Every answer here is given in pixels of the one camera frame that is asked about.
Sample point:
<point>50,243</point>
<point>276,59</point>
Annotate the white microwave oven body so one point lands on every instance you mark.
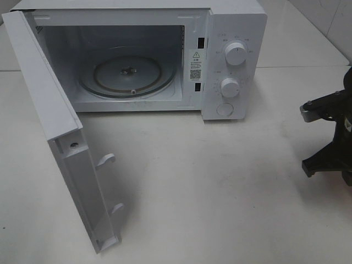
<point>72,33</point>

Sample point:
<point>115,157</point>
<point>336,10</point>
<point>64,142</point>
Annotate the glass microwave turntable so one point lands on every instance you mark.
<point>126,76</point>

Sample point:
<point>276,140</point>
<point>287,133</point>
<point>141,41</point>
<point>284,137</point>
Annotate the white warning label sticker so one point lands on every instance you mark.
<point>196,63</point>

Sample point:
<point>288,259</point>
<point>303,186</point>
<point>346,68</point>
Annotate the lower white timer knob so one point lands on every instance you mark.
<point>229,87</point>

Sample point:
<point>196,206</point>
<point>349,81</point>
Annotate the round white door button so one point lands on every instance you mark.
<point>225,109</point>

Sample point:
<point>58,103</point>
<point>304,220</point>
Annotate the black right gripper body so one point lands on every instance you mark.
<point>335,107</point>

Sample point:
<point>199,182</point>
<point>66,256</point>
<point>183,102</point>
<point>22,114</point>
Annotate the white microwave door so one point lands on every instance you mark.
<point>63,131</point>

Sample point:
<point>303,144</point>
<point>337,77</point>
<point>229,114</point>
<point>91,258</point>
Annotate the upper white power knob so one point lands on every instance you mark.
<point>235,53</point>

